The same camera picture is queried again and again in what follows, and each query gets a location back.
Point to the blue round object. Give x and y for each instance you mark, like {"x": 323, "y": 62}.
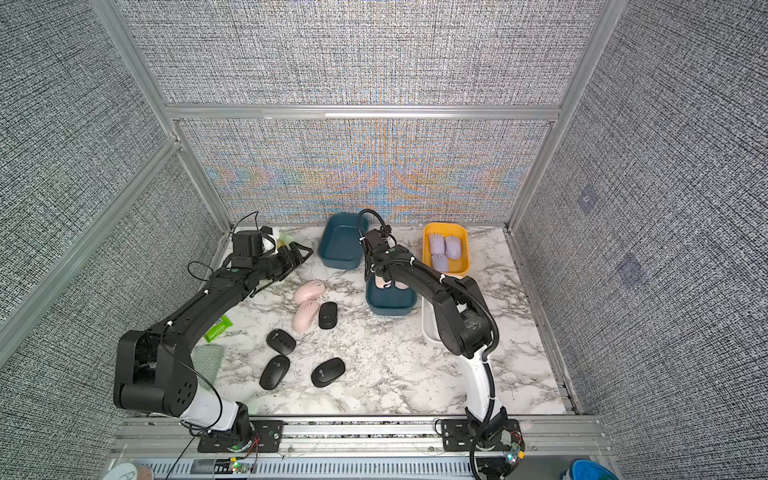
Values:
{"x": 583, "y": 469}

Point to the green wavy plate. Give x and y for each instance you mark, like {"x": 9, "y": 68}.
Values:
{"x": 284, "y": 239}

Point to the white storage box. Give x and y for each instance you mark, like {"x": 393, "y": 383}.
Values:
{"x": 429, "y": 325}

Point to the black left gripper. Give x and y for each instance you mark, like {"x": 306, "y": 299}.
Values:
{"x": 291, "y": 264}

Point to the green cloth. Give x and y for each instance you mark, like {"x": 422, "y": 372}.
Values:
{"x": 207, "y": 360}

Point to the black mouse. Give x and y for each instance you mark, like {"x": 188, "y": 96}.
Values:
{"x": 274, "y": 372}
{"x": 328, "y": 372}
{"x": 328, "y": 316}
{"x": 281, "y": 341}

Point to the purple mouse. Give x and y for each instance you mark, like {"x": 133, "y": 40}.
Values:
{"x": 440, "y": 262}
{"x": 453, "y": 247}
{"x": 436, "y": 243}

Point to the pink mouse top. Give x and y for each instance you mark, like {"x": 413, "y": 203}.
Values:
{"x": 311, "y": 290}

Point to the black mouse lower left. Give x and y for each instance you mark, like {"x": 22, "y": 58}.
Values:
{"x": 274, "y": 372}

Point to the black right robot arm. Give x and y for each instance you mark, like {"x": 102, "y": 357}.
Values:
{"x": 465, "y": 325}

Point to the teal storage box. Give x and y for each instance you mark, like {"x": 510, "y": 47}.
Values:
{"x": 339, "y": 246}
{"x": 389, "y": 301}

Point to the black mouse lower right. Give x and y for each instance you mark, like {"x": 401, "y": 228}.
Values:
{"x": 328, "y": 372}

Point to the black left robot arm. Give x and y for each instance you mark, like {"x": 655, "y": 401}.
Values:
{"x": 154, "y": 370}

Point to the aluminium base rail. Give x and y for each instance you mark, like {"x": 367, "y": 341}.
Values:
{"x": 356, "y": 447}

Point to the black mouse centre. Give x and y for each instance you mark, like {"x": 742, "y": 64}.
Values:
{"x": 328, "y": 316}

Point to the white round object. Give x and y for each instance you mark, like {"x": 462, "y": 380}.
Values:
{"x": 129, "y": 471}

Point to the green packet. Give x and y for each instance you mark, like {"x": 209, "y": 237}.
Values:
{"x": 217, "y": 329}

